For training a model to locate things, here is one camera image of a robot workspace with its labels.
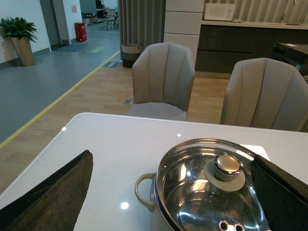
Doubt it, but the beige chair right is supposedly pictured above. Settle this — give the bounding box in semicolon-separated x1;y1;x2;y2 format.
220;58;308;132

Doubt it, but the white microwave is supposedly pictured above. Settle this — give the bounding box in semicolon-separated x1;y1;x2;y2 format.
203;3;235;21

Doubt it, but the red bin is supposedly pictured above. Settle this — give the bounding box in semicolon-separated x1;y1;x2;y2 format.
74;22;87;42

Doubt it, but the woven basket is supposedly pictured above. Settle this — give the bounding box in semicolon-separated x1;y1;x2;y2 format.
121;40;142;68

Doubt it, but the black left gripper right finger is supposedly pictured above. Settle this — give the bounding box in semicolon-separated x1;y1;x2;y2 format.
251;154;308;231

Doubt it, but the beige chair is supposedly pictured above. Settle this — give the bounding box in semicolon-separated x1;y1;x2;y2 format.
220;58;308;132
125;42;195;121

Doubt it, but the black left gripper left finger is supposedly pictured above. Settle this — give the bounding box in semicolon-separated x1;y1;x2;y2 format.
0;150;93;231

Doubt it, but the white tall cabinet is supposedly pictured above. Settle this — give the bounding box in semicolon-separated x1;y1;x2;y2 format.
164;0;204;54

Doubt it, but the potted green plant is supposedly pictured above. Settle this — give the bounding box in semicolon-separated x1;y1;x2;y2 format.
0;17;37;66

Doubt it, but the glass pot lid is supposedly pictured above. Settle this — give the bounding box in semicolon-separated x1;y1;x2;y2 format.
156;138;270;231

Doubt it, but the dark kitchen counter cabinet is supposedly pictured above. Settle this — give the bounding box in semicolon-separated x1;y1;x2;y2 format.
195;25;308;73

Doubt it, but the beige chair left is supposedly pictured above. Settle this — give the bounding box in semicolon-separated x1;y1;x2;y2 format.
125;42;195;121

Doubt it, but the cream electric cooking pot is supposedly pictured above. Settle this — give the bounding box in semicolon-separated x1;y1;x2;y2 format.
134;138;271;231

